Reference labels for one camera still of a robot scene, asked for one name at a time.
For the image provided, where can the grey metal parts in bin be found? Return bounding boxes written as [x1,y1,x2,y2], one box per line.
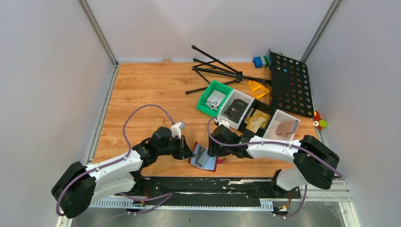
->
[206,90,226,110]

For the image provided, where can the white bin at end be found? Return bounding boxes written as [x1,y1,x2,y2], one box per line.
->
[262,110,301,140]

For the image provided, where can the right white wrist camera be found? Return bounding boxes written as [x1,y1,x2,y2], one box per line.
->
[215,118,230,129]

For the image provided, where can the red leather card holder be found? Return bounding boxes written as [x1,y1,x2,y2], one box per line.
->
[188,142,218,172]

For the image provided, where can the brown leather card pouch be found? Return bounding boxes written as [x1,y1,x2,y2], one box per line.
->
[275,120,299,135]

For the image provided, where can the green toy block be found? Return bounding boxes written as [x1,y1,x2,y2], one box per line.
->
[263,56,270,67]

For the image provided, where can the black folding tripod stand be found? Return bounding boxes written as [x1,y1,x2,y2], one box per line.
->
[191,45,272,85]

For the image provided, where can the white bin with black parts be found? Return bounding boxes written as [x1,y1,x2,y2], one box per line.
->
[217,89,254,130]

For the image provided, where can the yellow plastic triangle piece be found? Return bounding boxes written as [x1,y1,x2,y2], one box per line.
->
[248,80,270,99]

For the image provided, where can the black plastic bin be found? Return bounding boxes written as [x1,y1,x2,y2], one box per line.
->
[238,100,277,137]

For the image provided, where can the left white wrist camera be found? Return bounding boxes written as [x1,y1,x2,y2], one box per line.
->
[170,122,186,139]

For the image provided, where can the green plastic bin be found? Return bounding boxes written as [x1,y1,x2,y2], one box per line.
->
[196,80,233,117]

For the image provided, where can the colourful small toy pile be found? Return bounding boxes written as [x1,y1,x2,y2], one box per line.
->
[313,111,328,131]

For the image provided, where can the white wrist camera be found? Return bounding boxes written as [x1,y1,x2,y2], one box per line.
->
[170,122,186,139]
[215,118,230,129]

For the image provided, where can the blue toy block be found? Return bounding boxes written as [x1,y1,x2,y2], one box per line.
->
[253,56,266,68]

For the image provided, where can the grey card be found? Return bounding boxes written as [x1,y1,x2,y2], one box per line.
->
[194,147,208,167]

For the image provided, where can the black parts in bin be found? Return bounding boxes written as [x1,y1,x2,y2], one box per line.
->
[224,99,248,123]

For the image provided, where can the black perforated metal panel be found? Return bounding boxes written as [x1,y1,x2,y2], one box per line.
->
[269,52,314,118]

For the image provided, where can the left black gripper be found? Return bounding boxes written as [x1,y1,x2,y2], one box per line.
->
[157,135,196,160]

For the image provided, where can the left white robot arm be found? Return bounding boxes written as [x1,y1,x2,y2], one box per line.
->
[51,127,195,218]

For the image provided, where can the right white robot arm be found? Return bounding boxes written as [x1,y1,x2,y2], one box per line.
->
[208,125,342,198]

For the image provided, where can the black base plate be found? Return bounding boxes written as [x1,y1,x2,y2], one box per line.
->
[128,175,301,207]

